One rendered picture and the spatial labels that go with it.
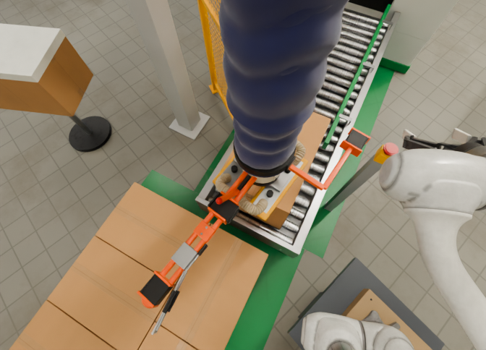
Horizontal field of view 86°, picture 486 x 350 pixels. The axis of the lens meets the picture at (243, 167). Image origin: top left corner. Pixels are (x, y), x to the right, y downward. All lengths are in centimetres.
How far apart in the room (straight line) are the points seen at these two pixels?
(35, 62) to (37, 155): 125
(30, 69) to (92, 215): 120
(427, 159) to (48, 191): 276
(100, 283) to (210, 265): 63
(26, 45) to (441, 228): 222
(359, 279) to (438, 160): 104
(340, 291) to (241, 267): 54
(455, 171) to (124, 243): 162
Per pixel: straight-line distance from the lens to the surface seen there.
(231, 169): 113
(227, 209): 96
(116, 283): 177
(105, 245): 183
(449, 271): 58
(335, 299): 147
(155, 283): 97
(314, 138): 145
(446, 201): 55
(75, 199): 270
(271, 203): 110
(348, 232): 234
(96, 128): 292
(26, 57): 214
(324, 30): 47
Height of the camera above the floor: 215
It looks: 66 degrees down
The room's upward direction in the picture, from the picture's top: 2 degrees counter-clockwise
